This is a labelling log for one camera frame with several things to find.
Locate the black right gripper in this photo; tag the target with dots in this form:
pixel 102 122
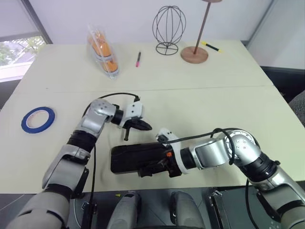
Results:
pixel 170 164

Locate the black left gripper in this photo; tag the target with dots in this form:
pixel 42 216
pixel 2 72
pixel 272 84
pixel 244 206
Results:
pixel 131 125

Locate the black tool bit case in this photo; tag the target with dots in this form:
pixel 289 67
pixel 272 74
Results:
pixel 133 157

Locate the blue tape roll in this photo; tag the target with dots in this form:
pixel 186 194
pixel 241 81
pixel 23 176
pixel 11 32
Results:
pixel 35 131

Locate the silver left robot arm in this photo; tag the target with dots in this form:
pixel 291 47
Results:
pixel 71 157

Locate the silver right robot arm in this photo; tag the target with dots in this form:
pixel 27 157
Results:
pixel 238 152

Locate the pink and black marker pen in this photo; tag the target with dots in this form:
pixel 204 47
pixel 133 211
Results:
pixel 138 58

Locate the clear bag of orange items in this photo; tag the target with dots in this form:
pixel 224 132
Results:
pixel 103 50

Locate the wooden stand with round base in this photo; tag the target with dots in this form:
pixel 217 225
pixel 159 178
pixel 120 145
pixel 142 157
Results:
pixel 194 56

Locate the yellow and black marker pen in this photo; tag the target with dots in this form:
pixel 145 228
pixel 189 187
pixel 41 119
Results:
pixel 210 46

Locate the window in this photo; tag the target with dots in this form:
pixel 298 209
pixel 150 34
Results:
pixel 16 53

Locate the grey fabric cushion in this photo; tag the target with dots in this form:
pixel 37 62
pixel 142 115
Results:
pixel 299 107

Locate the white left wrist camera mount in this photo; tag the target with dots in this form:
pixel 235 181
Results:
pixel 133 109

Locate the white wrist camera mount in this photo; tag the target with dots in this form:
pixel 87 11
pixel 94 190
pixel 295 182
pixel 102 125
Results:
pixel 133 109
pixel 177 152

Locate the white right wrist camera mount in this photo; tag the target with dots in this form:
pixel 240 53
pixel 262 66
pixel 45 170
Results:
pixel 177 152

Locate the black metal frame leg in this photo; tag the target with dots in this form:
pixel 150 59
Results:
pixel 218 210
pixel 89 214

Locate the dark window frame post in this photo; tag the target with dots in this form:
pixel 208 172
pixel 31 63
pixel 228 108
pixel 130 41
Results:
pixel 39 23

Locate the grey wall post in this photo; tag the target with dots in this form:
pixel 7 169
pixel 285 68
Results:
pixel 258 23

